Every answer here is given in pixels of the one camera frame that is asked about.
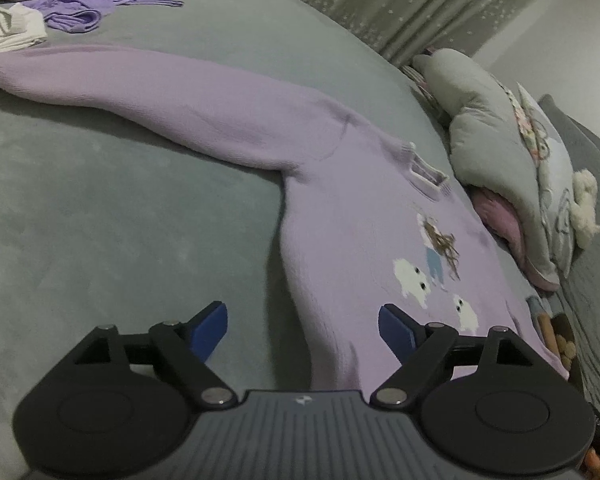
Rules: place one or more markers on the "pink blanket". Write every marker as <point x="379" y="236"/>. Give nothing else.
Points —
<point x="500" y="215"/>

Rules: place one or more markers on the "grey headboard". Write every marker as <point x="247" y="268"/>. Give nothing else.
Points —
<point x="595" y="300"/>

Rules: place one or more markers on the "grey quilt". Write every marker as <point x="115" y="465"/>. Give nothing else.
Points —
<point x="485" y="135"/>

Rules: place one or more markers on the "grey starry curtain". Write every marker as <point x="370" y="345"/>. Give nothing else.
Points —
<point x="405" y="5"/>

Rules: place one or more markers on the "printed pillow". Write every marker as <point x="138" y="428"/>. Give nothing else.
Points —
<point x="550" y="160"/>

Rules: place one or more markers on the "white garment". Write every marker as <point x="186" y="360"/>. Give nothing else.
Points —
<point x="15" y="30"/>

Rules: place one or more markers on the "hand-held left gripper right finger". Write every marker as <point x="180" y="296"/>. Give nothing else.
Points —
<point x="394" y="331"/>

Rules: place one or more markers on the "purple garment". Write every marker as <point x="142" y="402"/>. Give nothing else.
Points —
<point x="80" y="5"/>

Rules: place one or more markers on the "lilac knitted sweater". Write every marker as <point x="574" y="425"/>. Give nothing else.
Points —
<point x="330" y="185"/>

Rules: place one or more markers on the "grey bed sheet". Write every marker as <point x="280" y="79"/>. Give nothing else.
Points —
<point x="105" y="210"/>

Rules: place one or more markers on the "white plush toy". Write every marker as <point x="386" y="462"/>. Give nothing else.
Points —
<point x="585" y="205"/>

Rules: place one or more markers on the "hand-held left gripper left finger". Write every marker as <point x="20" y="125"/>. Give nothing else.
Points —
<point x="211" y="331"/>

